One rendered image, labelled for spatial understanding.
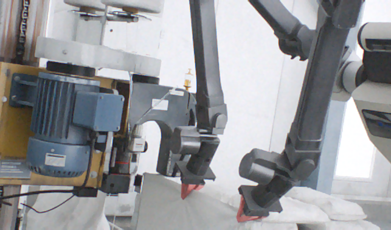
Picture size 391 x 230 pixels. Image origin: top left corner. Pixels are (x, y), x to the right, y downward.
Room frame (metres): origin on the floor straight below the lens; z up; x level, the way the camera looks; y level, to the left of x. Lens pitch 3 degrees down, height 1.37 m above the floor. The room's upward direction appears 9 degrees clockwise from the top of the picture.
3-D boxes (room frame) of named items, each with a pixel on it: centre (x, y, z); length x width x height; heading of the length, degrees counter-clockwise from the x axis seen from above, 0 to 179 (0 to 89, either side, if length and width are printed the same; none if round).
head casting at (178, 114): (2.17, 0.17, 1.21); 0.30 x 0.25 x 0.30; 34
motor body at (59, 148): (1.73, 0.32, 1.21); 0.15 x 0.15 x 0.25
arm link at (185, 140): (1.75, -0.02, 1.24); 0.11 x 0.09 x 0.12; 123
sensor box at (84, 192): (1.95, 0.27, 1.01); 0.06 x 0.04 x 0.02; 124
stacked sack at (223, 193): (5.15, -0.45, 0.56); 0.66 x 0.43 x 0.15; 122
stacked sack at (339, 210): (5.37, -1.07, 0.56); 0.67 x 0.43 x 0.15; 34
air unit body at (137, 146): (1.96, 0.15, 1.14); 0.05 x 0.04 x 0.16; 124
